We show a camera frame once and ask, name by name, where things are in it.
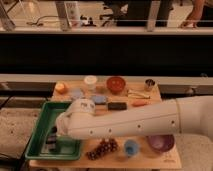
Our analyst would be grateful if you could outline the blue sponge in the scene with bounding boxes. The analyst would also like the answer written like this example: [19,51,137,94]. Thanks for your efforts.
[91,95,107,104]

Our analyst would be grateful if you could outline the dark scrub brush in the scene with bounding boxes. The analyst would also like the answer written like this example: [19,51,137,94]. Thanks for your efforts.
[46,135,57,150]

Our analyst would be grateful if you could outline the black rectangular block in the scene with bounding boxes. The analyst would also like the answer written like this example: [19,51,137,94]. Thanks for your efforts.
[108,102,127,110]

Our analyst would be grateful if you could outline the wooden board table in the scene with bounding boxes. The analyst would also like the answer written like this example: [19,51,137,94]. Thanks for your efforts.
[29,81,182,171]

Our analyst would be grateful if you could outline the green plastic tray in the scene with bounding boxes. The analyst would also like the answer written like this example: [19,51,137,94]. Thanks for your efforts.
[25,101,82,161]

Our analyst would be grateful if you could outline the blue plastic cup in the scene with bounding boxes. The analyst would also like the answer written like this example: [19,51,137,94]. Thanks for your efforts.
[124,140,139,157]

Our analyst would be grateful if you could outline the yellow-green tongs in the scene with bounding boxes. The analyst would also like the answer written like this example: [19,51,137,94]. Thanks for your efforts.
[127,89,150,99]

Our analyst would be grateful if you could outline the purple bowl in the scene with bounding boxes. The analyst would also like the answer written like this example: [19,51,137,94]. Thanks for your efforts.
[147,135,175,153]

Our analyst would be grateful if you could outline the orange carrot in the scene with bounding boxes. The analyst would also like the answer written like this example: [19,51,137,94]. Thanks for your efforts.
[132,100,149,107]

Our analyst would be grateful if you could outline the light blue cloth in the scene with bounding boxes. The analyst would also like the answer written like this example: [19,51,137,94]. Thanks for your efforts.
[70,88,85,100]

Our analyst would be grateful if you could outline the red bowl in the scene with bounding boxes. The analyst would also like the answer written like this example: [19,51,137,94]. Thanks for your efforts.
[106,76,126,94]

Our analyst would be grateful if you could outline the metal cup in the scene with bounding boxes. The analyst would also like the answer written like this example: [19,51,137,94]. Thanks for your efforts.
[145,79,155,91]

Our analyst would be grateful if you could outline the bunch of dark grapes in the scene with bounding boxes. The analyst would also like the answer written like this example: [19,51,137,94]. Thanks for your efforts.
[86,138,118,160]

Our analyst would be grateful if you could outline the white cup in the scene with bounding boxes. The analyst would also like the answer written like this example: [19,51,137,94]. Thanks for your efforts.
[84,75,98,90]

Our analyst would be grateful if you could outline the orange fruit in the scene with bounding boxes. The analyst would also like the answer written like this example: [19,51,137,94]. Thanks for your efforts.
[55,83,68,94]

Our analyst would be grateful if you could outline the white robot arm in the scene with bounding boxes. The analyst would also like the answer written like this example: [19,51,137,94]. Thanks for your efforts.
[55,96,213,140]

